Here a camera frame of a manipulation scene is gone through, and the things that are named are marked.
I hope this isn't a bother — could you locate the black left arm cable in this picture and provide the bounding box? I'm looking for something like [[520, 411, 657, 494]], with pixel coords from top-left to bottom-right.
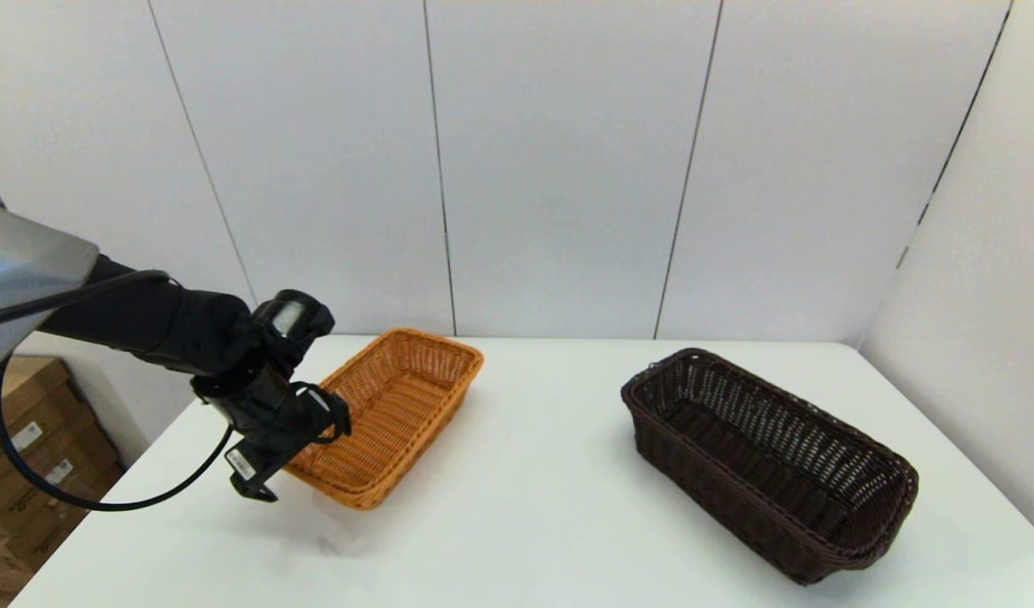
[[0, 269, 235, 513]]

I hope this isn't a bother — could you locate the cardboard box with white label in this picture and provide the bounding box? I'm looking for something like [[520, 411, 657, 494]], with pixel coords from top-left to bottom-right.
[[2, 463, 129, 575], [0, 422, 119, 538], [0, 355, 94, 497]]

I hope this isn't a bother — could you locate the dark brown wicker basket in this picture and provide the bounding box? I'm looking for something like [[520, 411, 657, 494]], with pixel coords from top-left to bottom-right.
[[620, 347, 920, 585]]

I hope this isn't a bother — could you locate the orange wicker basket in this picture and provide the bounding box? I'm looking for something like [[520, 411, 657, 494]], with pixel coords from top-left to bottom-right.
[[282, 328, 485, 511]]

